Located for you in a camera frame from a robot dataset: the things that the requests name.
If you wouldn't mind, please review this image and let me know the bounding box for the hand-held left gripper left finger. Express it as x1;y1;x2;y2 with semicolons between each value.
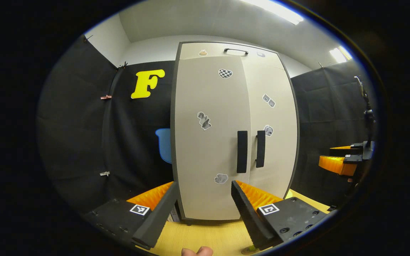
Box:
84;181;179;250

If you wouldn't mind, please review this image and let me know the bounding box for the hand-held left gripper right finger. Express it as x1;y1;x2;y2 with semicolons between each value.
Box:
231;180;329;250

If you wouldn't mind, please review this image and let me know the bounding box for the round brown coaster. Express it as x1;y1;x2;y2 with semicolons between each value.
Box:
241;246;262;256

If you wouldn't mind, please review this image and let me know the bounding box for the white cabinet door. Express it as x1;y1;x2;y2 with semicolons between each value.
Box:
241;57;299;199
174;56;252;221

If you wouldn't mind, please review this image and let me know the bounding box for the grey and white cabinet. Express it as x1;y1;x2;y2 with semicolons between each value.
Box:
169;41;301;226

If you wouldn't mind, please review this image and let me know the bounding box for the white cabinet drawer front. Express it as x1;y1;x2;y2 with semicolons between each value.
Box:
179;43;284;70

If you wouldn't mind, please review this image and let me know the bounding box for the black gooseneck stand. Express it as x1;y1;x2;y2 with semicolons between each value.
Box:
354;76;375;143

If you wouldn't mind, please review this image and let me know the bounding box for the small ceiling light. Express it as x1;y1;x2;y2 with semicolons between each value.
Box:
330;46;352;64

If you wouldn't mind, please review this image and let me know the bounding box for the black backdrop cloth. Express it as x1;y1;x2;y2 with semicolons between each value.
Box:
36;36;378;214

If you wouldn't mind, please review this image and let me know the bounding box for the long ceiling light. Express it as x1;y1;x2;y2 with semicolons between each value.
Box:
242;0;304;25

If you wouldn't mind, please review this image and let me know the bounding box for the black door handle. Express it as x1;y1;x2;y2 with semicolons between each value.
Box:
237;130;248;174
256;130;266;168

